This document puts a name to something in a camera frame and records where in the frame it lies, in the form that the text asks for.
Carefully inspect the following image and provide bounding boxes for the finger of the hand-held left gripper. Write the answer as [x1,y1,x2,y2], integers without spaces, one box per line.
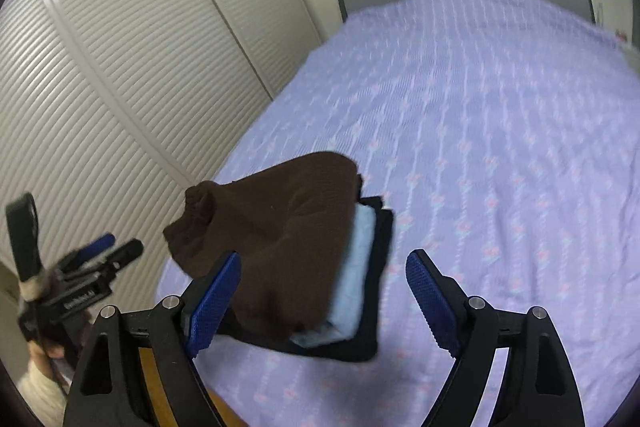
[59,233,117,269]
[97,239,145,279]

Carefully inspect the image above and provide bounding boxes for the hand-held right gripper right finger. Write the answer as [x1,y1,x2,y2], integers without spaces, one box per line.
[405,248,586,427]

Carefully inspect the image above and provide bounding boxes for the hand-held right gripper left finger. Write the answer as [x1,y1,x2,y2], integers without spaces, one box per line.
[62,251,242,427]

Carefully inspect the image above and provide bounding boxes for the black garment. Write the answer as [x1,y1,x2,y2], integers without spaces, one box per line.
[215,196,396,363]

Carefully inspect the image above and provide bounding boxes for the light blue garment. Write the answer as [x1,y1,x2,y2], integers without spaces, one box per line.
[290,204,376,348]

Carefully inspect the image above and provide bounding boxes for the brown fleece pants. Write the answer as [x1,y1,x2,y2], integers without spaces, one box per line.
[163,151,363,342]

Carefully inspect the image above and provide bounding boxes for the person's left forearm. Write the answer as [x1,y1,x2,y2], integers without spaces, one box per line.
[15,359,71,427]

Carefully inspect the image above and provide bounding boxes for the person's left hand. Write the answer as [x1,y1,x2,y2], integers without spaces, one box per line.
[27,338,70,379]

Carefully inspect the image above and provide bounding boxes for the bed with purple floral sheet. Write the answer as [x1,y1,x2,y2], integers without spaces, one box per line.
[145,0,640,427]

